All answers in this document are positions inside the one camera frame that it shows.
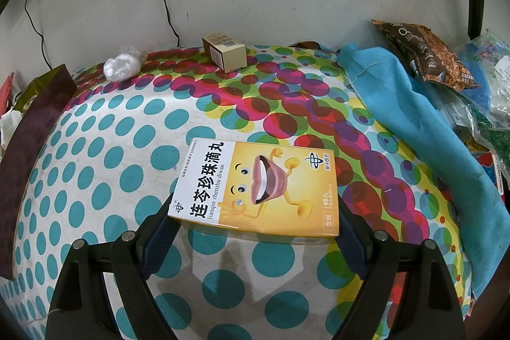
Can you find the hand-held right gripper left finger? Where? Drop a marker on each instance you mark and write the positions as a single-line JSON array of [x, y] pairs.
[[159, 244]]

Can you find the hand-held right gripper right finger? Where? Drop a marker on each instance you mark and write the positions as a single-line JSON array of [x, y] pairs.
[[352, 244]]

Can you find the yellow cartoon medicine box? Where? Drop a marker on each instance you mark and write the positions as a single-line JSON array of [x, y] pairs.
[[255, 188]]

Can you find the polka-dot tablecloth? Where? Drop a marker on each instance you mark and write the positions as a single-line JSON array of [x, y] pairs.
[[119, 149]]

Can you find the blue cloth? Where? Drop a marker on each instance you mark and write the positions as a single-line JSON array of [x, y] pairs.
[[430, 133]]

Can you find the green and maroon tin box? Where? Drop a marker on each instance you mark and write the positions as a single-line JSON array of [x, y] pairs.
[[32, 141]]

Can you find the crumpled clear plastic bag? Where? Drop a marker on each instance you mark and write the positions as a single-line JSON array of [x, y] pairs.
[[121, 65]]

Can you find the white cloth in tin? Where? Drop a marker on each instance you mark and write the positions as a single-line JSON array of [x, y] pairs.
[[8, 127]]

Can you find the small brown carton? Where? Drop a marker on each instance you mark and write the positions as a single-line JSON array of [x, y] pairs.
[[227, 53]]

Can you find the brown snack bag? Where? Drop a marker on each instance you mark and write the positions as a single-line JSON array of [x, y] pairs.
[[430, 53]]

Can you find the red packet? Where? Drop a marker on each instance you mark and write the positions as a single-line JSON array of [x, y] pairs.
[[7, 93]]

